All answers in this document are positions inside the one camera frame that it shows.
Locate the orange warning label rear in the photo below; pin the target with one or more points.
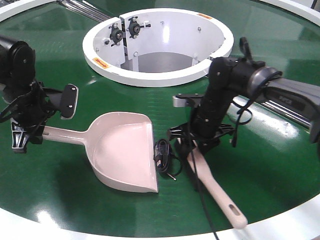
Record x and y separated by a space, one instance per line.
204 16

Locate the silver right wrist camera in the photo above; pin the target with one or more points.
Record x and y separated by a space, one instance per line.
187 100

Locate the black bearing mount right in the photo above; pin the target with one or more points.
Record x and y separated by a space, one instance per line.
135 27

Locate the orange warning label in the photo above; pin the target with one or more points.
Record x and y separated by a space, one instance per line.
101 63
204 16

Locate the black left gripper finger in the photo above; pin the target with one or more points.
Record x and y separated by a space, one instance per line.
19 138

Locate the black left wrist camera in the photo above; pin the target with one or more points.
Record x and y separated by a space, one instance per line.
68 102

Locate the black bearing mount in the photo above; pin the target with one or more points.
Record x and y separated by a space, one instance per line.
116 34
135 27

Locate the black bearing mount left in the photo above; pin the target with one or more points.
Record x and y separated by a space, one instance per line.
116 34

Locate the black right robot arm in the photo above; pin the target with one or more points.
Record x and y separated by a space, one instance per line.
229 77

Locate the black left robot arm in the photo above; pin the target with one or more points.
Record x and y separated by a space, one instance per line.
17 64

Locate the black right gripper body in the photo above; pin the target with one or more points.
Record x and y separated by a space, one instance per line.
205 121

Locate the white central ring housing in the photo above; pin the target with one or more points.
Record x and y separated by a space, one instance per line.
178 48

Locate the steel roller strip rear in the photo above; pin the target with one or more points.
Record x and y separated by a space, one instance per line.
85 9

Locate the white outer conveyor rim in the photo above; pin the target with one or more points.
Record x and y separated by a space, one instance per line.
273 168

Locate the steel roller strip right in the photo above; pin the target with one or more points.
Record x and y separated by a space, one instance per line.
290 114

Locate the steel roller strip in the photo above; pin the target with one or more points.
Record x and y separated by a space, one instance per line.
290 114
85 9

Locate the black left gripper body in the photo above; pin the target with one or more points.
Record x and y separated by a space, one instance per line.
30 107

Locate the orange warning label front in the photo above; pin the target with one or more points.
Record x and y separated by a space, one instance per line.
101 63

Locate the pink hand brush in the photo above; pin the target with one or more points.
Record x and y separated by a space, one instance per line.
202 171

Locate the pink plastic dustpan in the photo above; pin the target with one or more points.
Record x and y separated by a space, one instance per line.
120 148

